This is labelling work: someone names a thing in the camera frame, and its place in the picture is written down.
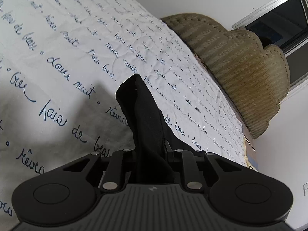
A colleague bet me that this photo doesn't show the black pants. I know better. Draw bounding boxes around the black pants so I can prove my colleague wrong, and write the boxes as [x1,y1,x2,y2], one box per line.
[116,74,205,185]

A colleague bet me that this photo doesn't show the olive upholstered headboard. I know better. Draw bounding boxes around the olive upholstered headboard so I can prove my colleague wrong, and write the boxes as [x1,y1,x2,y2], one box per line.
[162,13,290,139]

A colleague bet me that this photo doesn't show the white quilt with blue script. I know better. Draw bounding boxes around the white quilt with blue script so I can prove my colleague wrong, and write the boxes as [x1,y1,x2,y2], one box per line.
[1,0,245,230]

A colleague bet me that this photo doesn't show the dark window with white frame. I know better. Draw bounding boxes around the dark window with white frame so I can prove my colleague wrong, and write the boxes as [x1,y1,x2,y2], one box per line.
[232,0,307,89]

